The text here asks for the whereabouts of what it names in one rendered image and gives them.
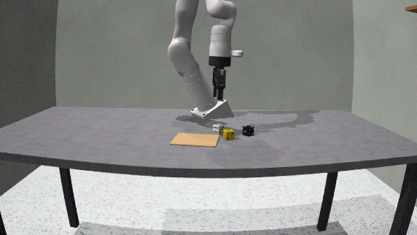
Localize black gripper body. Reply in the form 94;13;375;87
208;56;231;79

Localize tan flat mat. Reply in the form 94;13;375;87
170;133;219;147

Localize white die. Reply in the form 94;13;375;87
213;124;225;134

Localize black die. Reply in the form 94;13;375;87
243;126;254;136

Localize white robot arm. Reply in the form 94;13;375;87
168;0;243;112

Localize yellow die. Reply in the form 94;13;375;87
223;129;235;140

